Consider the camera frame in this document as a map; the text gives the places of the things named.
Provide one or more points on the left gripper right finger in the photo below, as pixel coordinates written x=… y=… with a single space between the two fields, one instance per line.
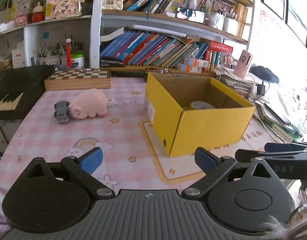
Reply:
x=216 y=170

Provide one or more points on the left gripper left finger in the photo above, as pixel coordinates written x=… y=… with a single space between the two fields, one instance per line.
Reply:
x=80 y=171

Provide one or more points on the pile of books and papers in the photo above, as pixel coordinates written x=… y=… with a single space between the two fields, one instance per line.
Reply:
x=275 y=122

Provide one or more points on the pink checkered table mat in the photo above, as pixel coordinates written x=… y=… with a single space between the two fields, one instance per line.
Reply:
x=133 y=156

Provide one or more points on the grey toy car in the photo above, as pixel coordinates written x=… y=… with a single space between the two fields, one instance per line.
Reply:
x=62 y=112

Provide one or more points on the yellow cardboard box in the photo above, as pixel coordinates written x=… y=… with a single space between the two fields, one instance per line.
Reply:
x=180 y=129

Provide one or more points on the tape roll in box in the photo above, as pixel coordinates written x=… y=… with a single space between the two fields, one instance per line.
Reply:
x=201 y=105

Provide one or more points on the pink plush pig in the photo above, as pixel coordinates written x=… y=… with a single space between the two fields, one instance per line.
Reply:
x=89 y=104

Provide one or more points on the wooden chess board box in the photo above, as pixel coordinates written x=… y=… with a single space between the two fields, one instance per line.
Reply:
x=79 y=79

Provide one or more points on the black Yamaha keyboard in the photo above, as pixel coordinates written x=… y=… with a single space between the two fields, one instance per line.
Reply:
x=20 y=89

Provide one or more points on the pink pen holder cup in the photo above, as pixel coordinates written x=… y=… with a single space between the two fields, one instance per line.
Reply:
x=243 y=65

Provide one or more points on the green lid white jar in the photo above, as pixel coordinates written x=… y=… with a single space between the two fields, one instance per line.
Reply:
x=77 y=60

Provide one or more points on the white pen holder box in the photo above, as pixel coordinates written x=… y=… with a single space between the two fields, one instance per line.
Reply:
x=52 y=60

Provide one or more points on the row of leaning books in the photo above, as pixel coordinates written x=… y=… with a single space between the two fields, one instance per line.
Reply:
x=145 y=48

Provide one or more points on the white bookshelf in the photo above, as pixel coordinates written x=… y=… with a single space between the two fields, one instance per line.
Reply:
x=32 y=32

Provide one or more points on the lucky cat figurine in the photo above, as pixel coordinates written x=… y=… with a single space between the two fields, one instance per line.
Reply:
x=67 y=8

